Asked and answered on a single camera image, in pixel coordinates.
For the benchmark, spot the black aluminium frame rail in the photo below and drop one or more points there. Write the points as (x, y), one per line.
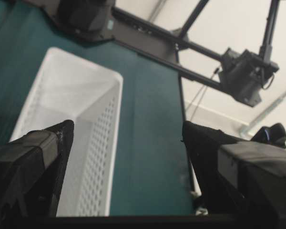
(179, 40)

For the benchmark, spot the white perforated plastic basket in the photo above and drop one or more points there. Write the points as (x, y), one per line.
(71, 87)

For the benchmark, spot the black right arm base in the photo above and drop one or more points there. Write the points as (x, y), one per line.
(88, 20)

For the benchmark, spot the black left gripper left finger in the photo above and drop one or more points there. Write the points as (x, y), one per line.
(32, 170)

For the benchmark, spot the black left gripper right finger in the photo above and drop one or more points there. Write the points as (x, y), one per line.
(237, 176)

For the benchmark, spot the black overhead camera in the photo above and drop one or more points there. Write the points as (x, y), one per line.
(244, 75)

